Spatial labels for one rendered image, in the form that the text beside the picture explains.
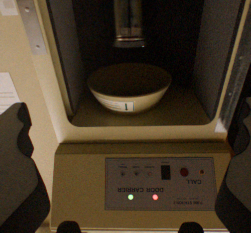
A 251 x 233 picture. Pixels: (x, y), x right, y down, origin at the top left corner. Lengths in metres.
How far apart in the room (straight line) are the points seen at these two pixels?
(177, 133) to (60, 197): 0.24
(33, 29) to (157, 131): 0.25
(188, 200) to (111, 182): 0.13
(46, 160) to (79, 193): 0.80
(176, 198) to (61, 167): 0.21
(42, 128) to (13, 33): 0.44
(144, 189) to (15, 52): 0.69
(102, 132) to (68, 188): 0.11
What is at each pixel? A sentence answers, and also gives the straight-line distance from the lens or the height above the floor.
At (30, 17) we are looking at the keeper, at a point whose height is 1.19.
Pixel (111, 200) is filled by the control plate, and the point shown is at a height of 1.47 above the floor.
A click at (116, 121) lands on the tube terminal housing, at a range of 0.35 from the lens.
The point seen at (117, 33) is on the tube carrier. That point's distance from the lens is 0.32.
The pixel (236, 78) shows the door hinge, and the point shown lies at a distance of 0.33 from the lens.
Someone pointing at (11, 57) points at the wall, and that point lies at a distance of 0.87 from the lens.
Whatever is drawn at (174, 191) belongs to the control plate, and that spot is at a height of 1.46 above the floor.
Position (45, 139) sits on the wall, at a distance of 1.04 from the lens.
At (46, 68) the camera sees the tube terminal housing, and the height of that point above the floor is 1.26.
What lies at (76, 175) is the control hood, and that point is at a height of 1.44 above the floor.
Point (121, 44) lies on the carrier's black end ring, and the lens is 0.32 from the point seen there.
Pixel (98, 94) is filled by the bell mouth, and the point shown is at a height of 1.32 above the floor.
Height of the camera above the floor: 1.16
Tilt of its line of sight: 32 degrees up
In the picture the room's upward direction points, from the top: 177 degrees clockwise
